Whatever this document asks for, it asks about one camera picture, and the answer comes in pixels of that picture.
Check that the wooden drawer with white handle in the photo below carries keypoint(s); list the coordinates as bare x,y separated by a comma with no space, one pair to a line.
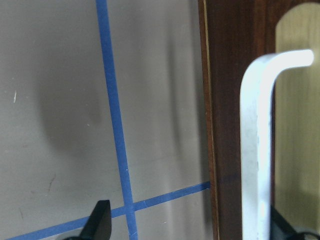
240,66

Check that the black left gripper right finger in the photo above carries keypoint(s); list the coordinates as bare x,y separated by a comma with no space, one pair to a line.
280,229

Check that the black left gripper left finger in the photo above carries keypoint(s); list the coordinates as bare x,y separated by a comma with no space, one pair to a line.
98,225

